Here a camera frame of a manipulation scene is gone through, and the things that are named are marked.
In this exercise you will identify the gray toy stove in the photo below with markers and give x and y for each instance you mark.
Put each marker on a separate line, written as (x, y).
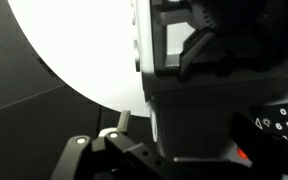
(190, 113)

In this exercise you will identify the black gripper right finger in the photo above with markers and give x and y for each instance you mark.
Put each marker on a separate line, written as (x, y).
(270, 160)

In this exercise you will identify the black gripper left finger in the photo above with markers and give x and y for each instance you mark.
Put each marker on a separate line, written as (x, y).
(117, 153)

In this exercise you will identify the small red stove button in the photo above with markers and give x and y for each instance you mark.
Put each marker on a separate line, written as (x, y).
(240, 153)

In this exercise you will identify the round white table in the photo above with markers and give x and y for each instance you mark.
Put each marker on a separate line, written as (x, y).
(84, 46)

